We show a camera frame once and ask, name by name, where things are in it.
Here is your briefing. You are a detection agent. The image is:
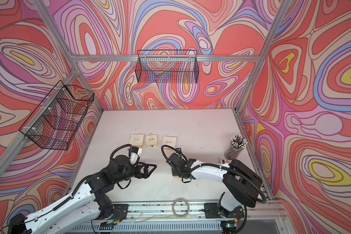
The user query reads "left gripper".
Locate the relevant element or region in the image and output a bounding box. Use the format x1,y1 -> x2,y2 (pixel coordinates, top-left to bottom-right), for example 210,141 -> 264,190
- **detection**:
113,161 -> 157,185

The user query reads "small cream jewelry box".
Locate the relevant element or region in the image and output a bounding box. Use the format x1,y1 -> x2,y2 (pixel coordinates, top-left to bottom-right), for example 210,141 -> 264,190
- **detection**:
145,134 -> 158,148

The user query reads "cream drawer jewelry box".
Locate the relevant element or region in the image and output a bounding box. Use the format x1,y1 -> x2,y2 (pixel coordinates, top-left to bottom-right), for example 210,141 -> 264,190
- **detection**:
129,134 -> 144,148

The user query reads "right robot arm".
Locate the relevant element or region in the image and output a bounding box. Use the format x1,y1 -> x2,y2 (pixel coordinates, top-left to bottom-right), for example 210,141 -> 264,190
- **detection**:
161,145 -> 267,212

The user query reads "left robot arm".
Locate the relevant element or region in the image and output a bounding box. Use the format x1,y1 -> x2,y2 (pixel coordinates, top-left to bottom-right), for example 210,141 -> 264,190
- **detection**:
1,144 -> 157,234

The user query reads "cup of pencils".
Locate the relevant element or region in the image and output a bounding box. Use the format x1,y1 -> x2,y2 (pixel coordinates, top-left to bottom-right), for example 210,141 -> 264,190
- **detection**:
224,135 -> 248,160

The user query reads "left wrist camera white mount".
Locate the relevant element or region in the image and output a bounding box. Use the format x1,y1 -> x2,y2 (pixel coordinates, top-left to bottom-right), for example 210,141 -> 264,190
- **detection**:
130,146 -> 142,166

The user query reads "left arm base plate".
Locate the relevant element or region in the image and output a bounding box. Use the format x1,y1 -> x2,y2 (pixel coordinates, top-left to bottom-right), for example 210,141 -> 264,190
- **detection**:
99,203 -> 129,221

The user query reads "coiled clear cable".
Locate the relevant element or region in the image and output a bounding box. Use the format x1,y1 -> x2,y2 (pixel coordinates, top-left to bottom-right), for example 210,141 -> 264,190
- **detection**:
172,198 -> 191,219

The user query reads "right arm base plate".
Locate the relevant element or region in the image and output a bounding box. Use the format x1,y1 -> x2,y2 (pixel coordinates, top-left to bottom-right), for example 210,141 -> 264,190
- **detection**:
203,203 -> 245,220

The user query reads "black wire basket back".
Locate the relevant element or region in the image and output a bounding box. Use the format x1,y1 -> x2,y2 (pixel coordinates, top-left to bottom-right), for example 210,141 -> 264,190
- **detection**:
135,49 -> 199,84

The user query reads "black wire basket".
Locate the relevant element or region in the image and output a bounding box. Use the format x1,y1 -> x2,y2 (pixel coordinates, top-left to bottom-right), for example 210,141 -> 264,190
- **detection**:
135,49 -> 199,84
19,81 -> 95,151

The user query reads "black wire basket left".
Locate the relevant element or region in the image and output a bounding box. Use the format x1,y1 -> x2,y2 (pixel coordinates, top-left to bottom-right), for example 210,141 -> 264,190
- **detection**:
19,81 -> 95,151

